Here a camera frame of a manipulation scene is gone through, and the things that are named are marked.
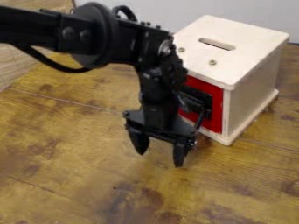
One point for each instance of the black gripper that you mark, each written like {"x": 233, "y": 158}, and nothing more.
{"x": 156, "y": 119}

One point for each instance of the red wooden drawer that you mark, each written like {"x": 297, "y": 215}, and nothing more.
{"x": 211, "y": 123}

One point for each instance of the black metal drawer handle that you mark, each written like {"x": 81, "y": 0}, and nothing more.
{"x": 197, "y": 102}

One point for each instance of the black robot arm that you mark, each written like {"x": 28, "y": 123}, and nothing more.
{"x": 96, "y": 36}

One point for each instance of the white wooden box cabinet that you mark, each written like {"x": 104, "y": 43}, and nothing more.
{"x": 232, "y": 59}

